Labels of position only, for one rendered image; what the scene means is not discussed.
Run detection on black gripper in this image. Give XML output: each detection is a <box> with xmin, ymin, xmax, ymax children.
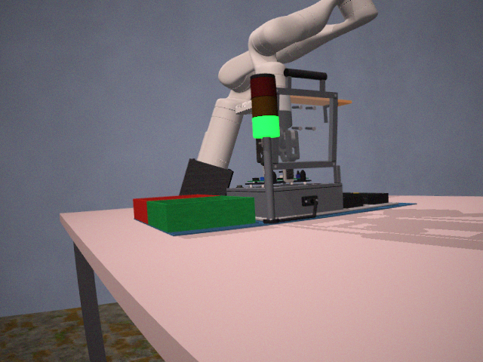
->
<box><xmin>256</xmin><ymin>138</ymin><xmax>294</xmax><ymax>183</ymax></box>

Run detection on red open tray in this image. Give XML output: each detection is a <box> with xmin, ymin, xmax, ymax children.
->
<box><xmin>133</xmin><ymin>195</ymin><xmax>220</xmax><ymax>224</ymax></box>

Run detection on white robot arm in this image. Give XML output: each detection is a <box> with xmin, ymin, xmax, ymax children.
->
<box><xmin>197</xmin><ymin>0</ymin><xmax>378</xmax><ymax>169</ymax></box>

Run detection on green box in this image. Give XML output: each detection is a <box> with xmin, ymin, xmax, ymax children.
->
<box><xmin>146</xmin><ymin>195</ymin><xmax>256</xmax><ymax>232</ymax></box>

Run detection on green circuit board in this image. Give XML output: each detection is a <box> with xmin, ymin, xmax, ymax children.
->
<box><xmin>248</xmin><ymin>174</ymin><xmax>300</xmax><ymax>182</ymax></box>

